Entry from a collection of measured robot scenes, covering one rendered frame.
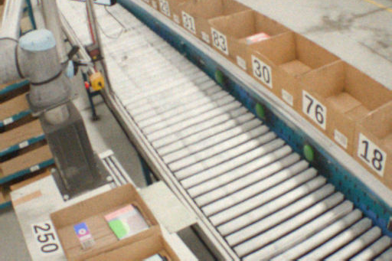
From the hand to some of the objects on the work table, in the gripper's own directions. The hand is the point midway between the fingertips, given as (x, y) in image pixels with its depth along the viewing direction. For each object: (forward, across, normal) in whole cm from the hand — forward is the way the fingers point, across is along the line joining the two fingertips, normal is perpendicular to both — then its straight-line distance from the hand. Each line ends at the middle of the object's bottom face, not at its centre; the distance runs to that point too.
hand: (92, 63), depth 254 cm
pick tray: (-16, +107, -33) cm, 113 cm away
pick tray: (-17, +139, -33) cm, 144 cm away
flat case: (-8, +107, -26) cm, 111 cm away
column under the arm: (-15, +64, -32) cm, 74 cm away
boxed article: (-24, +105, -37) cm, 114 cm away
